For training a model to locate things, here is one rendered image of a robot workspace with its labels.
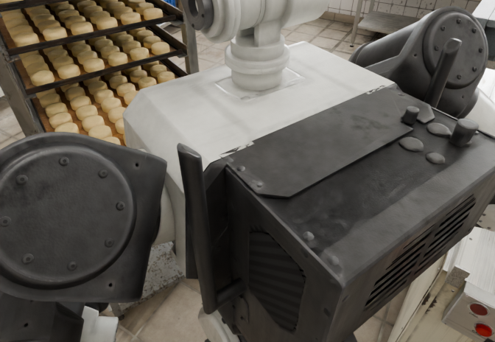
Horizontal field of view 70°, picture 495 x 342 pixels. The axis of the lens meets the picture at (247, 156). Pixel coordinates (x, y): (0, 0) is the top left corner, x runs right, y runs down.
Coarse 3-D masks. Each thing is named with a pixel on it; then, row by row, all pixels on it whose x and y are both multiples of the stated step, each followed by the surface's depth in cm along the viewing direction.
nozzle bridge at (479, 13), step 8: (488, 0) 121; (480, 8) 114; (488, 8) 114; (480, 16) 108; (488, 16) 108; (488, 24) 107; (488, 32) 115; (488, 40) 116; (488, 48) 117; (488, 56) 117; (488, 64) 116
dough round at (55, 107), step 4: (52, 104) 91; (56, 104) 91; (60, 104) 91; (64, 104) 91; (48, 108) 89; (52, 108) 89; (56, 108) 89; (60, 108) 89; (64, 108) 90; (48, 112) 88; (52, 112) 88; (56, 112) 88; (48, 116) 90
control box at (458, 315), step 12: (468, 288) 75; (480, 288) 75; (456, 300) 78; (468, 300) 75; (480, 300) 73; (492, 300) 73; (444, 312) 84; (456, 312) 79; (468, 312) 77; (492, 312) 73; (456, 324) 81; (468, 324) 79; (492, 324) 75; (468, 336) 81; (480, 336) 78; (492, 336) 76
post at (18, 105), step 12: (0, 60) 73; (0, 72) 74; (0, 84) 76; (12, 84) 77; (12, 96) 78; (12, 108) 79; (24, 108) 81; (24, 120) 82; (24, 132) 84; (36, 132) 85; (120, 312) 142
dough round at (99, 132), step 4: (92, 128) 83; (96, 128) 83; (100, 128) 83; (104, 128) 83; (108, 128) 83; (88, 132) 82; (92, 132) 81; (96, 132) 81; (100, 132) 81; (104, 132) 81; (108, 132) 82; (92, 136) 81; (96, 136) 80; (100, 136) 81; (104, 136) 81; (108, 136) 82
